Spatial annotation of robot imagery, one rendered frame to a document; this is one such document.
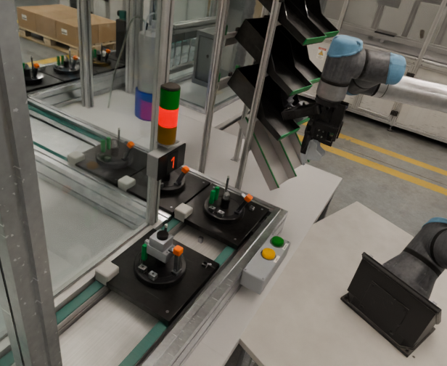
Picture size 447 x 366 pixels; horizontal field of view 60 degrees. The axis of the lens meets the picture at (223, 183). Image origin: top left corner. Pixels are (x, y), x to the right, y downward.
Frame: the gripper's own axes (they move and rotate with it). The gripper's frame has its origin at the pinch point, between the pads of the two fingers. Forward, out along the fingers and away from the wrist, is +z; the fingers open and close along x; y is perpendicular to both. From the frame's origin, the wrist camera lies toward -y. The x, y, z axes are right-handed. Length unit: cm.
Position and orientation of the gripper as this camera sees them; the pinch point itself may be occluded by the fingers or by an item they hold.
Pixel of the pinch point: (302, 160)
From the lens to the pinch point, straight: 115.5
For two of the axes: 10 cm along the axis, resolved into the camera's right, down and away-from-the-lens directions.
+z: -1.5, 8.3, 5.4
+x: 5.0, -4.1, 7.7
